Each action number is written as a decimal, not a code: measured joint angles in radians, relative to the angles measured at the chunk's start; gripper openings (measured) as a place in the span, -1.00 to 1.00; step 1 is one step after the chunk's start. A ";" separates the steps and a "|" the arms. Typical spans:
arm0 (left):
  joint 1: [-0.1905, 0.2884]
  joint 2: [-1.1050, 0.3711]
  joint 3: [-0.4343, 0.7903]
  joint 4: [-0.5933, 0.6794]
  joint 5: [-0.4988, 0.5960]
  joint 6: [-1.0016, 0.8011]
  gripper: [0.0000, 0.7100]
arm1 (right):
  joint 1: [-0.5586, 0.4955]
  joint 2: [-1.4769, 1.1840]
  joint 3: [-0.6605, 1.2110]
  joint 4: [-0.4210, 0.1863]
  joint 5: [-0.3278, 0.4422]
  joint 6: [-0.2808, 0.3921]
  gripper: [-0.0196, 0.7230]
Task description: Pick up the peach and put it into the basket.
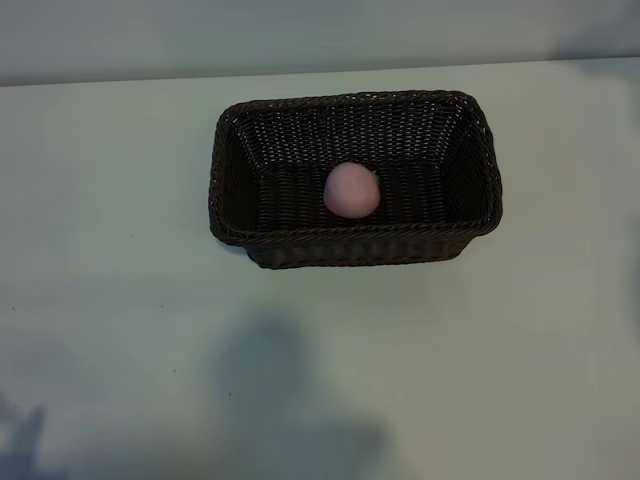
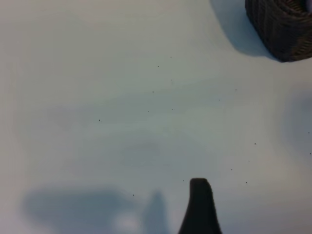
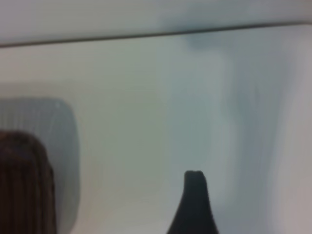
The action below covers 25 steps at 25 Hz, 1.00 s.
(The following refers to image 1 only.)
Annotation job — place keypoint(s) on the pink peach with green leaf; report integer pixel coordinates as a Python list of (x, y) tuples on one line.
[(350, 192)]

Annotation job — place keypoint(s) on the dark brown wicker basket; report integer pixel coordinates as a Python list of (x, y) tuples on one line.
[(425, 200)]

